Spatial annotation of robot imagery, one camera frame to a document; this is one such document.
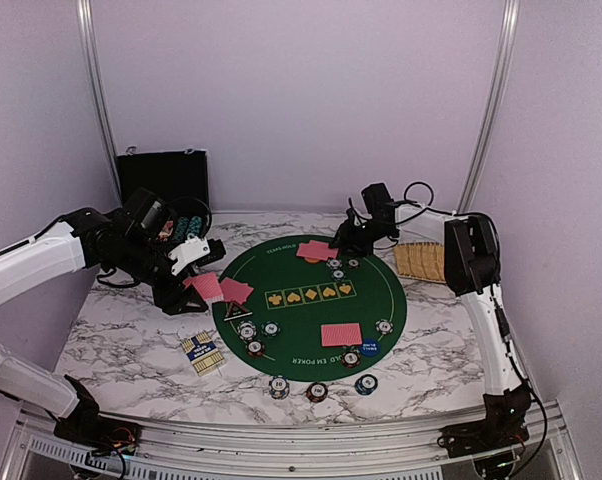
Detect black triangular all-in marker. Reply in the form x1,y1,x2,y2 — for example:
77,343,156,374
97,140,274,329
224,301,253,322

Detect teal 50 chip stack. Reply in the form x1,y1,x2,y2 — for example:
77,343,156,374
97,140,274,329
354,374,379,396

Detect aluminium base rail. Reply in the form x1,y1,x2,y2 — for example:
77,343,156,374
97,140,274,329
0,399,582,480

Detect blue texas holdem card box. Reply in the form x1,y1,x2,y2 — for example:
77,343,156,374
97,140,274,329
181,332,225,376

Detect blue white chip mat edge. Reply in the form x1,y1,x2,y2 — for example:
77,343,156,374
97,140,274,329
375,319,394,335

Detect red card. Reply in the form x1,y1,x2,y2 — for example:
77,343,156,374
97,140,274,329
321,323,363,347

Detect black poker chip case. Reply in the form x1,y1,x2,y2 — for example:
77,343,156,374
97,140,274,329
116,149,210,224

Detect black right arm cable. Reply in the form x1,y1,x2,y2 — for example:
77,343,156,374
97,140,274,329
403,181,457,219

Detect red backed card deck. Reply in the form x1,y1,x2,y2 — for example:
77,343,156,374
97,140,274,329
183,272,224,303

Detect blue tan 10 chip stack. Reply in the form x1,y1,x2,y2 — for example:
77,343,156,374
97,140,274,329
269,375,290,400

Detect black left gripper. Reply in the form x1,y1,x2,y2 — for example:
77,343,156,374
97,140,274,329
111,234,207,315

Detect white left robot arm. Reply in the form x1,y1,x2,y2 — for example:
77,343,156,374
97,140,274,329
0,189,218,445

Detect brown 100 chips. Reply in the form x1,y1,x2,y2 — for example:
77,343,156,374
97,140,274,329
246,339,265,358

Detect green round poker mat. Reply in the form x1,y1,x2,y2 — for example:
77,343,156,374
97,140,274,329
212,235,408,382

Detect left aluminium frame post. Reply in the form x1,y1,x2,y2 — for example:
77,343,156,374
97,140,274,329
75,0,119,166

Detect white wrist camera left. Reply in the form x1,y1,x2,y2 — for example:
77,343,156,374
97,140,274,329
168,237,210,276

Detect blue white chip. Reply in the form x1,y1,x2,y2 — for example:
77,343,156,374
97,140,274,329
326,258,342,270

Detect brown 100 chip stack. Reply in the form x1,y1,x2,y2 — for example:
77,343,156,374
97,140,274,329
306,382,328,403

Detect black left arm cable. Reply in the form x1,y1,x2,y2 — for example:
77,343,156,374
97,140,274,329
170,196,214,246

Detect right aluminium frame post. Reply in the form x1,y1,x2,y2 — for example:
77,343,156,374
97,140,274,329
457,0,521,213

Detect blue small blind button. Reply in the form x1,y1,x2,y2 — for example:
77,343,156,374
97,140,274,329
359,339,381,357

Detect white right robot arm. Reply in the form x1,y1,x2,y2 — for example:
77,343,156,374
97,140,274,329
330,183,532,450

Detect blue tan chips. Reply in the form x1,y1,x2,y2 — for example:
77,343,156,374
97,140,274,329
237,321,258,342

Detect dark green chip row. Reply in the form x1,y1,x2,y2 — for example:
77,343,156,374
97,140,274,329
173,217,190,243

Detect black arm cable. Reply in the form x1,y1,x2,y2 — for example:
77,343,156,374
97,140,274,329
170,196,214,246
403,181,457,219

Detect teal 50 chips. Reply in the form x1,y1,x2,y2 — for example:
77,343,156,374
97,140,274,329
262,321,281,338

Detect aluminium frame post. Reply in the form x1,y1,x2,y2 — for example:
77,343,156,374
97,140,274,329
457,0,521,213
75,0,119,166

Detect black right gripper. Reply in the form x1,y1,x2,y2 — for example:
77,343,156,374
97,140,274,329
329,219,392,258

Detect teal 50 chip row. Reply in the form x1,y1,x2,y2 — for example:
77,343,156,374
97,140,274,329
185,216,204,240

